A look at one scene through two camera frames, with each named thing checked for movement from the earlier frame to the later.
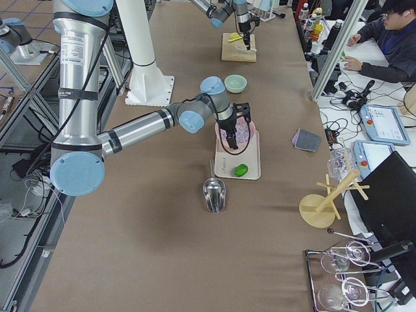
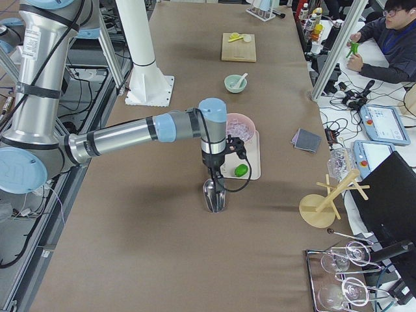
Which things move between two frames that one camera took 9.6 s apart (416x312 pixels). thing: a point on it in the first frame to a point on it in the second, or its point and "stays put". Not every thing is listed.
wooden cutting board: x=237 y=51 stays put
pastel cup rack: x=263 y=9 stays put
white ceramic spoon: x=242 y=47 to x=239 y=82
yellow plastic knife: x=234 y=39 stays put
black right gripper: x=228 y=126 to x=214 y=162
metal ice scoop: x=214 y=191 stays put
